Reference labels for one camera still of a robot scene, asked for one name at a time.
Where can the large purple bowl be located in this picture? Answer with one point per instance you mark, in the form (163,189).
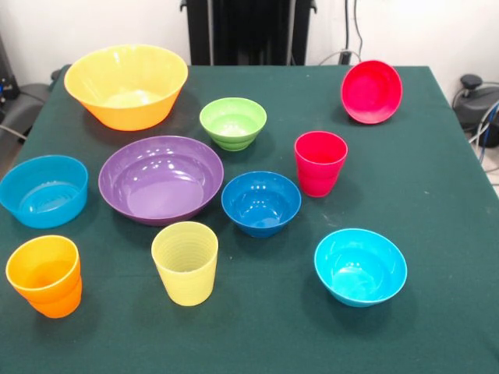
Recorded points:
(160,187)

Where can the green bowl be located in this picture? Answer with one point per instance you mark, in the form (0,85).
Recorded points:
(233,124)

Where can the grey pedestal foot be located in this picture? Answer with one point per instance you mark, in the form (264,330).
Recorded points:
(479,101)
(27,101)

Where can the yellow-green cup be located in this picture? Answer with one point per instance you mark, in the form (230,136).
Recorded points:
(185,280)

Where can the orange cup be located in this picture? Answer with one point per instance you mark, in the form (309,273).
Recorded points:
(47,296)

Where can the red-pink cup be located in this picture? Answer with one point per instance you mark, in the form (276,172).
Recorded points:
(319,175)

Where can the large orange bowl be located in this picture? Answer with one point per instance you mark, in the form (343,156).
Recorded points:
(117,78)

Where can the blue ribbed bowl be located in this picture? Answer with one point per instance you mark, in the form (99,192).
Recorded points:
(43,202)

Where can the dark green tablecloth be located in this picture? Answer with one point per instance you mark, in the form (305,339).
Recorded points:
(273,343)

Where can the dark blue bowl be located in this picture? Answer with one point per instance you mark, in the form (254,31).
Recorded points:
(261,206)

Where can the black device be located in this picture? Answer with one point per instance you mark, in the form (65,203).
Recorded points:
(8,85)

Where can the cyan bowl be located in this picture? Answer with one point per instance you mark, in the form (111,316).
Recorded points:
(358,272)

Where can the red-pink bowl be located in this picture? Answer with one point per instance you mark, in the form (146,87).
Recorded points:
(370,93)

